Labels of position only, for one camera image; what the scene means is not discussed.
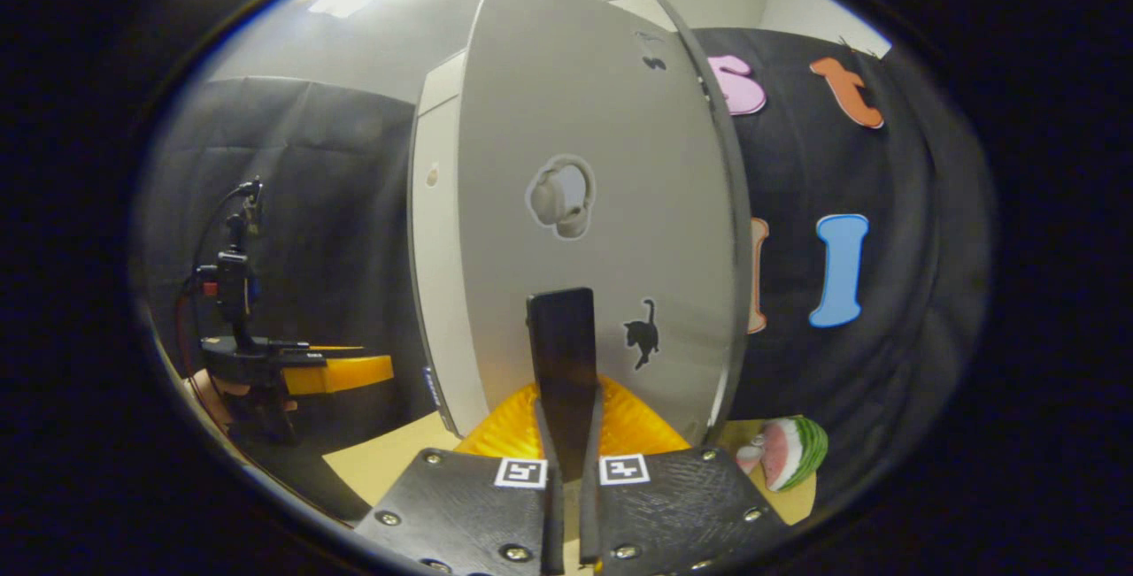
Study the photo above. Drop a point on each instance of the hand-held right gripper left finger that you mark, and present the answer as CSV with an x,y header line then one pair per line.
x,y
554,523

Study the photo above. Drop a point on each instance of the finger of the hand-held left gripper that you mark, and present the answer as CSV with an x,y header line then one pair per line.
x,y
345,372

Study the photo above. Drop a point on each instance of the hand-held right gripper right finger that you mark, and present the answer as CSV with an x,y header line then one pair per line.
x,y
589,523

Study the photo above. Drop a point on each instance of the white cabinet door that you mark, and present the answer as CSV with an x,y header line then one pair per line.
x,y
438,249
620,160

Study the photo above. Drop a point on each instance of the white double-door shoe cabinet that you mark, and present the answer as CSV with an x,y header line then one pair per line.
x,y
441,85

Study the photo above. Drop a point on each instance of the black backdrop cloth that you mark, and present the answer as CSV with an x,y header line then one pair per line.
x,y
336,204
921,293

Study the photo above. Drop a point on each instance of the watermelon slice toy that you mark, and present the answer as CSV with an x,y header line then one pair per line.
x,y
792,452

